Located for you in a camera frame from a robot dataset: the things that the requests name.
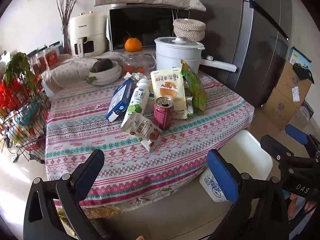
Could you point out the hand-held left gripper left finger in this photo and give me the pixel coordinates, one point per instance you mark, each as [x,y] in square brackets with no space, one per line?
[87,177]

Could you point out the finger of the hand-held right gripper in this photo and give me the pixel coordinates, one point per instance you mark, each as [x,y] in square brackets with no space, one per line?
[275,150]
[296,133]

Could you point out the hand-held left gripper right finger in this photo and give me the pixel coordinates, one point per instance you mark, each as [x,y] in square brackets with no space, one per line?
[222,175]

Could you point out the white nut snack packet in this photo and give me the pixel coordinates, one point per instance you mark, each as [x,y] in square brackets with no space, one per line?
[142,130]

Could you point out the red drink can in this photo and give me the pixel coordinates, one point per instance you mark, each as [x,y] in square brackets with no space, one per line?
[163,115]

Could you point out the blue biscuit box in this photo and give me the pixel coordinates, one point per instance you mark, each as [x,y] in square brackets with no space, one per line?
[120,97]

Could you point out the green snack bag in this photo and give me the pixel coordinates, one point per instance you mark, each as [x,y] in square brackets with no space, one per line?
[195,87]

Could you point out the white plastic drink bottle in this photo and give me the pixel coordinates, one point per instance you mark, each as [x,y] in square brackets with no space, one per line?
[137,97]

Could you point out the cream orange snack pouch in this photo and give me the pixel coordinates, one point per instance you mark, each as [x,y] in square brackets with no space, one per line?
[170,87]

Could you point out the person's right hand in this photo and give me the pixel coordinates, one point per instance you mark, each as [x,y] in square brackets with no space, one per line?
[308,206]

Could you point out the small picture box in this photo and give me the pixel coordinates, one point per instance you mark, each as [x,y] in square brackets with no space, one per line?
[307,110]

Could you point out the plain cardboard box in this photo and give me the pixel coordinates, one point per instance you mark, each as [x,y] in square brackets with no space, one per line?
[280,110]

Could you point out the brown floral under cloth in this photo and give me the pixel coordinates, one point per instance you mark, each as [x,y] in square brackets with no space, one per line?
[105,211]

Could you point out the cardboard box with blue print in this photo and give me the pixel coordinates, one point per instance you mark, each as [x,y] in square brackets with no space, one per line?
[290,80]

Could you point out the small green fruit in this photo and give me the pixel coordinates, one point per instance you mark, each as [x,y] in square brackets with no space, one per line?
[91,80]

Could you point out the grey refrigerator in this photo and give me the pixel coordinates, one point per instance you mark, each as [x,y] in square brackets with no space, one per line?
[250,42]

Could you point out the white dotted cloth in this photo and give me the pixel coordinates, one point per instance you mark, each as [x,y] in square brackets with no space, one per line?
[67,70]

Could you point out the crumpled white tissue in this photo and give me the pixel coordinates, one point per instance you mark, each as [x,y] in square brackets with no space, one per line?
[136,75]

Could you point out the red package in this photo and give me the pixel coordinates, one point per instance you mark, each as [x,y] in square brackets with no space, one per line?
[10,95]

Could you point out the dark green squash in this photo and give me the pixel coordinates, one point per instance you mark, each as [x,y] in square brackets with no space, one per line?
[101,65]

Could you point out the small orange fruit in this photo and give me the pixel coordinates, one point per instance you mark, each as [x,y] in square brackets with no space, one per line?
[140,69]
[128,69]

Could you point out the white electric pot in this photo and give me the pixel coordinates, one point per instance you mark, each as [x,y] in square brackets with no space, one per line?
[175,60]

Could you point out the glass teapot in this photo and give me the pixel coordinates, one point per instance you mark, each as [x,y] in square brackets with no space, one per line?
[140,60]

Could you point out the green leafy vegetable bunch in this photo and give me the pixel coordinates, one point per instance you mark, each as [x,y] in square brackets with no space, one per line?
[18,67]

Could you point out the blue white carton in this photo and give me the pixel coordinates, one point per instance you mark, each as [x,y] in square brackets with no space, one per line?
[58,48]

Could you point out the glass vase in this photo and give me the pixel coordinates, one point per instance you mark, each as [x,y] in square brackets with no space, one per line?
[66,42]

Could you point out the large orange fruit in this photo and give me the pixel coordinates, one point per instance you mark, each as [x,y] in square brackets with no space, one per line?
[132,45]

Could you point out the glass pot lid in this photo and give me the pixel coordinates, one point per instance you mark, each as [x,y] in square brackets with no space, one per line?
[175,42]

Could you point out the woven lidded basket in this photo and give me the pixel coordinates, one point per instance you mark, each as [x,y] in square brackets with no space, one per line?
[188,28]

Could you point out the white air fryer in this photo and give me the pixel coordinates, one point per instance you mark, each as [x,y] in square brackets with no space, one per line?
[85,25]

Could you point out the microwave oven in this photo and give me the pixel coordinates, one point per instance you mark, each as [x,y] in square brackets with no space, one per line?
[150,22]

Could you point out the dried twig bunch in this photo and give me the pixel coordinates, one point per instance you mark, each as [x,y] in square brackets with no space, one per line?
[66,10]

